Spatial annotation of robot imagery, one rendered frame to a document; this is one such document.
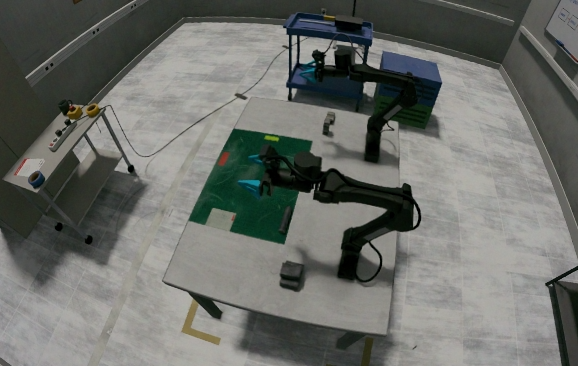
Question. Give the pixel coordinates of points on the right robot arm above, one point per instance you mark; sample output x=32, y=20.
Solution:
x=361, y=73

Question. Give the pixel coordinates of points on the dark green flat mat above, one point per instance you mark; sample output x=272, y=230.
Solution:
x=225, y=205

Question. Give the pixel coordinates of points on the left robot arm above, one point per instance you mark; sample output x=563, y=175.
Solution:
x=335, y=190

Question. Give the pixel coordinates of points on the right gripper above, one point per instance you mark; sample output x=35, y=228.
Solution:
x=327, y=70

